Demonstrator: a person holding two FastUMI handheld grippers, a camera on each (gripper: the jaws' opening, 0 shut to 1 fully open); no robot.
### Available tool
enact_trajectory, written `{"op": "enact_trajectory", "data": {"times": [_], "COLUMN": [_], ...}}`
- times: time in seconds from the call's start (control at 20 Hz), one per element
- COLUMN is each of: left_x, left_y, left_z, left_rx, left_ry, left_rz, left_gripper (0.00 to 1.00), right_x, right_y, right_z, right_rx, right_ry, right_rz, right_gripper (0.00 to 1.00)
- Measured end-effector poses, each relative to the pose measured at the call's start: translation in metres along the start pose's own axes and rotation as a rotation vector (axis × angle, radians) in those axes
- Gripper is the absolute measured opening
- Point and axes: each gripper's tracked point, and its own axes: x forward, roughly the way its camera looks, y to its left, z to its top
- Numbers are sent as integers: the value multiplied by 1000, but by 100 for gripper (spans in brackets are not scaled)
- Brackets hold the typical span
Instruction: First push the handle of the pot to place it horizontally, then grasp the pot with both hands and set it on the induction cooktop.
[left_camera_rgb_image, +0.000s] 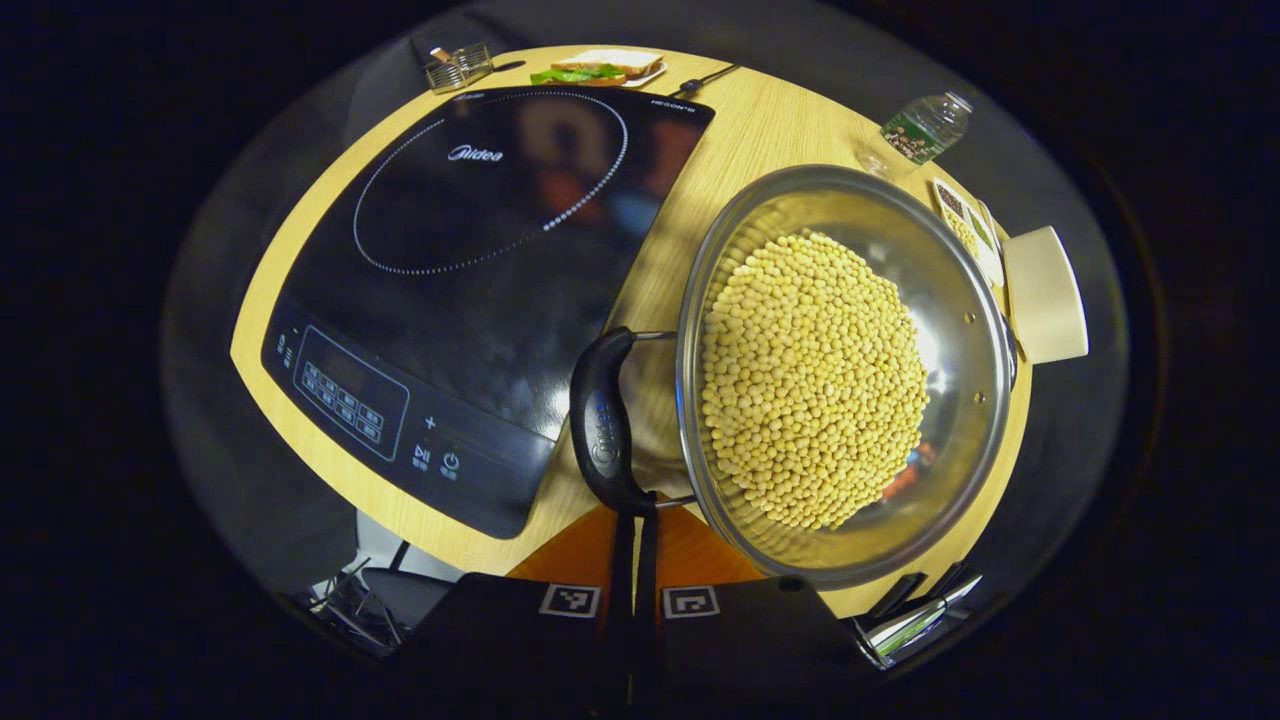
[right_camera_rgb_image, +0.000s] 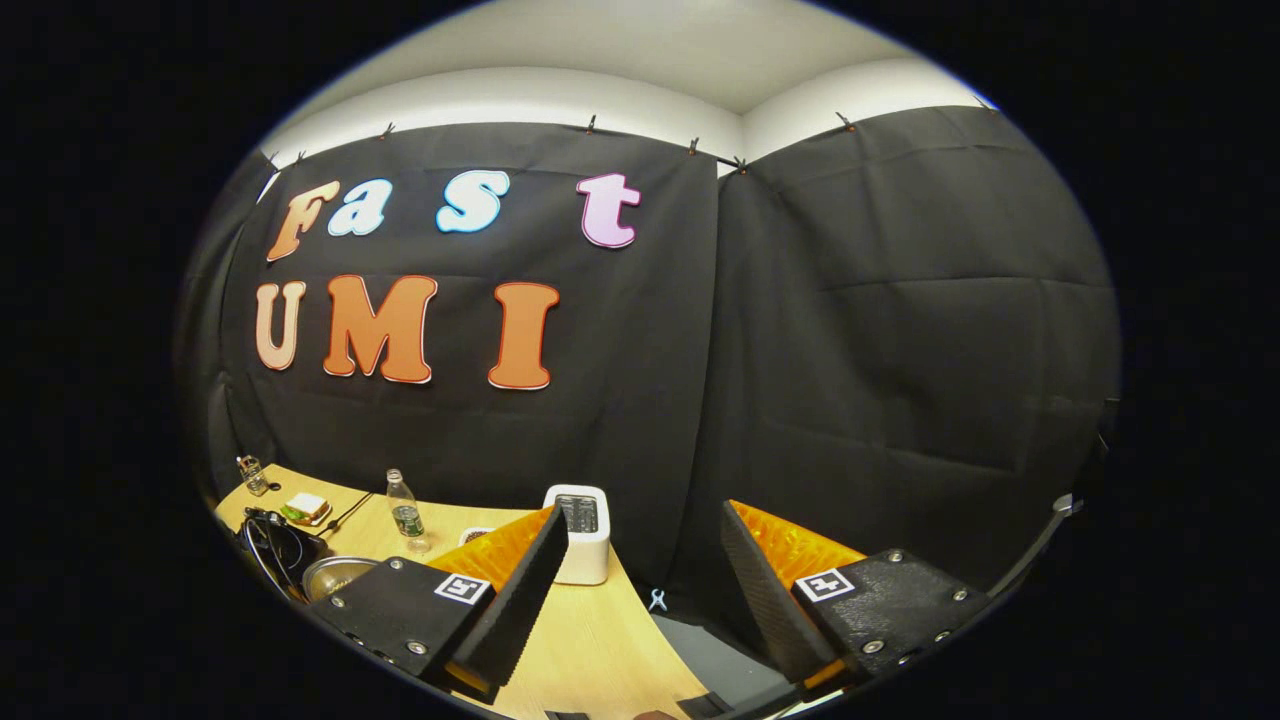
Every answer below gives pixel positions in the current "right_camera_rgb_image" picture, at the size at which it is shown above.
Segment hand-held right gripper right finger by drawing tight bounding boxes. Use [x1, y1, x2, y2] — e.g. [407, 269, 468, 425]
[720, 499, 993, 693]

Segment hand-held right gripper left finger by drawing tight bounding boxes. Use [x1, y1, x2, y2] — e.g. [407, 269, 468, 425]
[308, 505, 571, 701]

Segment steel pot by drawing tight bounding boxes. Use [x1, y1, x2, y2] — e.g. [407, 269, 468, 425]
[302, 555, 383, 603]

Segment white toaster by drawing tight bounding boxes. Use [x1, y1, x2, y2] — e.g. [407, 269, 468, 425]
[542, 484, 612, 587]

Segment clear plastic water bottle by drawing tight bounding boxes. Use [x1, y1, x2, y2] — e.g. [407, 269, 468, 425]
[385, 468, 433, 554]

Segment small white plate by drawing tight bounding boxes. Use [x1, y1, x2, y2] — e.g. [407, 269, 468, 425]
[279, 492, 334, 529]

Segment grey metal rod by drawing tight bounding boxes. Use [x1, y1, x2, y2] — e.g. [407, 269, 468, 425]
[988, 493, 1086, 601]

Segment row of black cloth clips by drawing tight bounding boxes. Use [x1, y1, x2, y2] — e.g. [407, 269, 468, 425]
[265, 112, 859, 173]

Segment black power cable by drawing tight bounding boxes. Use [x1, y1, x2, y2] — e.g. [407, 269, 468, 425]
[322, 490, 376, 539]

